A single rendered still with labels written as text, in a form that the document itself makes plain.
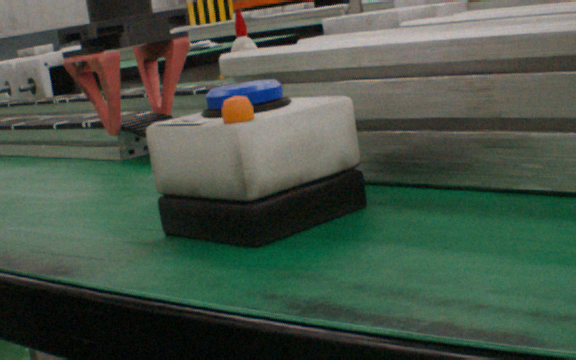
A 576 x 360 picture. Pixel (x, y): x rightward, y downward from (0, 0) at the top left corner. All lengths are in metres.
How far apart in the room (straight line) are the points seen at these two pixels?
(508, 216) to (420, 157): 0.09
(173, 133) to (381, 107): 0.12
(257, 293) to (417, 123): 0.19
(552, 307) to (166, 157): 0.24
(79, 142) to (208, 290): 0.52
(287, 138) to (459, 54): 0.10
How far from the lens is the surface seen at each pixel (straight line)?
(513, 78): 0.46
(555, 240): 0.38
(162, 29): 0.78
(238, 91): 0.45
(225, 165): 0.43
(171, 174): 0.47
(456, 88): 0.48
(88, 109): 1.23
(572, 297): 0.32
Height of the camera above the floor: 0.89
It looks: 10 degrees down
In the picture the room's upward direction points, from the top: 9 degrees counter-clockwise
